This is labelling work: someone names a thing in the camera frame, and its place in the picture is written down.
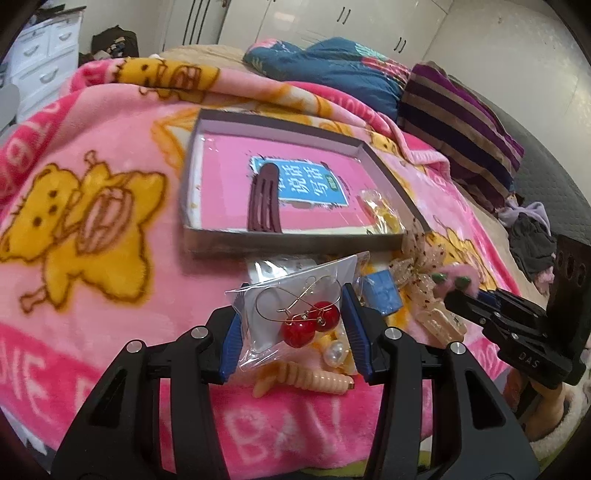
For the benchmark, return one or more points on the beige hair clip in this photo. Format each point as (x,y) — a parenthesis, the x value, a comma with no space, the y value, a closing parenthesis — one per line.
(441,323)

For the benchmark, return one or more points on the red ball earrings bag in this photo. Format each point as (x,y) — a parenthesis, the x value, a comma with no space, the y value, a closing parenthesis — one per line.
(295,314)

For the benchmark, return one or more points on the pink fuzzy hair clip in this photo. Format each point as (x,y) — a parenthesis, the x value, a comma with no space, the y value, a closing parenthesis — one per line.
(455,279)

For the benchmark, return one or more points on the tan bed sheet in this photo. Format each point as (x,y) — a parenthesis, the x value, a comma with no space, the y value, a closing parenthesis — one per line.
(207,57)

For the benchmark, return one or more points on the grey cardboard box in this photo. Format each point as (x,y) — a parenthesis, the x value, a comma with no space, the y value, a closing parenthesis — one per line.
(221,241)

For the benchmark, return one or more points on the yellow hair clip in bag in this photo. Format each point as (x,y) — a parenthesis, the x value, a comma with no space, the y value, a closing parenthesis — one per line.
(383,212)

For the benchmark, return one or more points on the blue plastic box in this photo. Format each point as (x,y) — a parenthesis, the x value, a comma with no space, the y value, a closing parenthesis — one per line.
(383,293)

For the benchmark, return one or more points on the person's right forearm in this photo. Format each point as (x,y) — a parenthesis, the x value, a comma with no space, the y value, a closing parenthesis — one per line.
(549,410)

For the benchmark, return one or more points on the dark purple hair clip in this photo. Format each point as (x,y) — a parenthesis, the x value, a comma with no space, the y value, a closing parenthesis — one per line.
(264,198)

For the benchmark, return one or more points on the blue quilt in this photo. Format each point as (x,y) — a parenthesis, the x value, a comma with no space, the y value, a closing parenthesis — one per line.
(332,69)

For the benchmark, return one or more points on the purple striped blanket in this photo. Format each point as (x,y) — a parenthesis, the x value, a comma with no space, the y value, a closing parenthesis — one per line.
(457,124)

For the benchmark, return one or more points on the dotted bow hair clip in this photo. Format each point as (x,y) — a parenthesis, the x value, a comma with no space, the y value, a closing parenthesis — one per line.
(415,270)

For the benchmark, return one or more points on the clear packet with white card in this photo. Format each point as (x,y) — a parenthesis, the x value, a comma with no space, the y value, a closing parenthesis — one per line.
(277,267)

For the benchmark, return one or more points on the pile of clothes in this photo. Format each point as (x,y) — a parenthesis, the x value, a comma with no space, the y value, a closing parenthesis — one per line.
(531,240)

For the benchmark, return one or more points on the light grey desk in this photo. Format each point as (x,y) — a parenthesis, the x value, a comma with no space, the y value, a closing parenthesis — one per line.
(9,108)

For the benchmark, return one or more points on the white wardrobe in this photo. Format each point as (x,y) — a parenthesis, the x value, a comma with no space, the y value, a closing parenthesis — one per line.
(300,23)

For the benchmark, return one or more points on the peach spiral hair clip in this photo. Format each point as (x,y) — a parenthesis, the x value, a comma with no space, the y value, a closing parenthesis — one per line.
(314,381)

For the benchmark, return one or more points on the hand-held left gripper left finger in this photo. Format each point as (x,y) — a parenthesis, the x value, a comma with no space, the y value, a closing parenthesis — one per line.
(233,344)

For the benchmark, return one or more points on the pink printed blanket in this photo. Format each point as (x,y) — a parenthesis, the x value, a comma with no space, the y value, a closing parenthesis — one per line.
(69,323)

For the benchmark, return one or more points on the white drawer cabinet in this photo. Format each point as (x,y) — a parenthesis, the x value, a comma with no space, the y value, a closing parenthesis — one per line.
(41,60)

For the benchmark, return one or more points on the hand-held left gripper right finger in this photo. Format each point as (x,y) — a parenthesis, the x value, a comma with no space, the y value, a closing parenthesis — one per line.
(355,332)

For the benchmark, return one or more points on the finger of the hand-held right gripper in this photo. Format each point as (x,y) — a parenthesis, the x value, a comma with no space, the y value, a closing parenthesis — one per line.
(517,307)
(475,314)

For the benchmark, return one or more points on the white pearl hair clip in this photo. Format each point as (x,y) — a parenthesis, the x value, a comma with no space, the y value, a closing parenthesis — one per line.
(334,356)

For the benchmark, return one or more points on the dark bag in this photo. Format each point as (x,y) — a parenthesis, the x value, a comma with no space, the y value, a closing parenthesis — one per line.
(115,44)

